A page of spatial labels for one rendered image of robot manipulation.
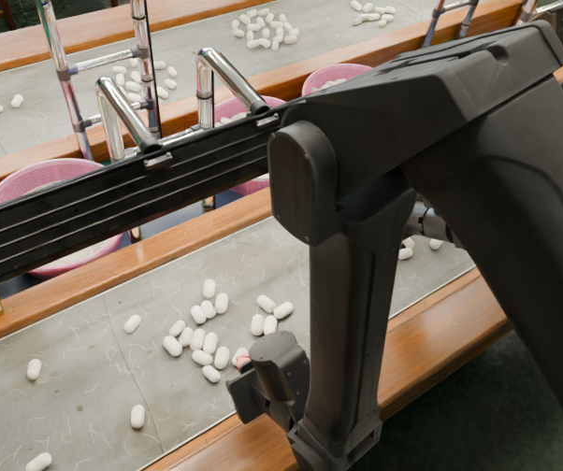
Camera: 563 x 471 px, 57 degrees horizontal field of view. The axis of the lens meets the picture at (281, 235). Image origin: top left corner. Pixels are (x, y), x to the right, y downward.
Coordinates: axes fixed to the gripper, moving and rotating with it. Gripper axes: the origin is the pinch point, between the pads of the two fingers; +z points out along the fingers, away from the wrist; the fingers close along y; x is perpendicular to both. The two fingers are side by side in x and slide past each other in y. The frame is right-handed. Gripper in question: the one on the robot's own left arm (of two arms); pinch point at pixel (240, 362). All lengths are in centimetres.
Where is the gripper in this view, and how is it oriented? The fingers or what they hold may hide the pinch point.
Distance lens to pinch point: 79.5
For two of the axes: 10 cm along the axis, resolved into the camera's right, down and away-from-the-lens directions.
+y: -8.3, 3.9, -4.0
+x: 2.9, 9.1, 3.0
